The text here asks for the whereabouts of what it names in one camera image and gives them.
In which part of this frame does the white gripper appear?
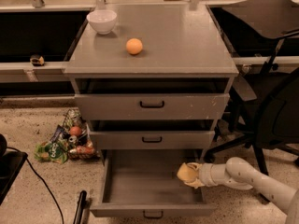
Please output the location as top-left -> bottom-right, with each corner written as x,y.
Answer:
184,162 -> 217,189

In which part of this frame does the yellow sponge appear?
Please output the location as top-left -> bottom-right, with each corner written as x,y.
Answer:
177,163 -> 197,183

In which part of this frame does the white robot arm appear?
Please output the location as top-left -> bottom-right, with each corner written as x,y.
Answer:
177,157 -> 299,224

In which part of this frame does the grey bottom drawer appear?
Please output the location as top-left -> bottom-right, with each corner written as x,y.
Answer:
91,149 -> 215,219

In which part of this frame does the grey drawer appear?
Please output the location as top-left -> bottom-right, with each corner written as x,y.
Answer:
75,94 -> 229,120
91,149 -> 215,219
90,131 -> 214,149

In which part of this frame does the grey drawer cabinet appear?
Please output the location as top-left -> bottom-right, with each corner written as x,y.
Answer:
64,2 -> 240,161

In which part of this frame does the grey middle drawer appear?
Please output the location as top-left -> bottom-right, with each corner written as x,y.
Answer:
90,131 -> 214,149

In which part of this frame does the grey top drawer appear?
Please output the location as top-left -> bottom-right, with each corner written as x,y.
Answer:
75,94 -> 229,120

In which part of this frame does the black office chair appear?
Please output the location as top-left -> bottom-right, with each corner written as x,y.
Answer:
204,0 -> 299,175

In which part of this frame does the black bar on floor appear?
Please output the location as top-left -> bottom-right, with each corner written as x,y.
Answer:
73,190 -> 87,224

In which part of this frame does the red tomato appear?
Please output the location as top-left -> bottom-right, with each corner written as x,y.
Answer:
69,126 -> 82,136

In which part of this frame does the green snack bag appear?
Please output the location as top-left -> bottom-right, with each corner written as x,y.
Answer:
34,141 -> 68,164

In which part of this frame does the orange fruit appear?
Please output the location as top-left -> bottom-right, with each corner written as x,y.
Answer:
126,38 -> 143,55

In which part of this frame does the white bowl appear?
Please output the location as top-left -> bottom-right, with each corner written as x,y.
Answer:
87,9 -> 117,35

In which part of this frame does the black device on left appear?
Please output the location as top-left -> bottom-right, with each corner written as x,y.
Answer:
0,134 -> 28,205

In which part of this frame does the yellow black tape measure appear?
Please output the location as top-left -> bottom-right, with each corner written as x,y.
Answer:
30,54 -> 45,66

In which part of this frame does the black cable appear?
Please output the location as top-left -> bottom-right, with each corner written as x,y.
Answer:
6,146 -> 65,224

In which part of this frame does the grey shelf rail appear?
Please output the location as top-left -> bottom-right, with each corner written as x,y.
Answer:
0,62 -> 68,83

